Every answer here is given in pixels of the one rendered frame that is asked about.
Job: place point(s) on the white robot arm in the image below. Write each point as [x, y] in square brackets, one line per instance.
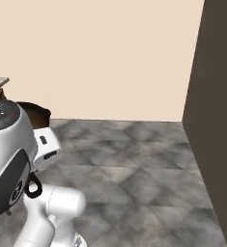
[8, 141]

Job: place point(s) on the dark brown tall cabinet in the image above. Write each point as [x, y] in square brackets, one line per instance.
[214, 112]

